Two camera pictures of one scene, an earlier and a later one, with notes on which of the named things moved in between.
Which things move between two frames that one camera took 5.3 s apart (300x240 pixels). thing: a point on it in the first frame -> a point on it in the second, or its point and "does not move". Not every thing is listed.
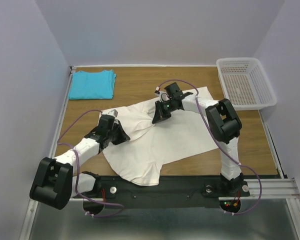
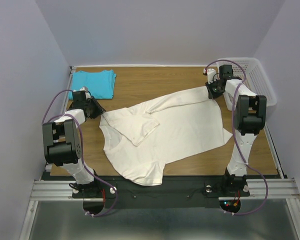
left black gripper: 123,137 -> 99,109
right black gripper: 159,115 -> 214,94
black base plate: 171,192 does not move
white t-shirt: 139,159 does not move
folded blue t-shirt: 92,85 does not move
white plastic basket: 244,83 does not move
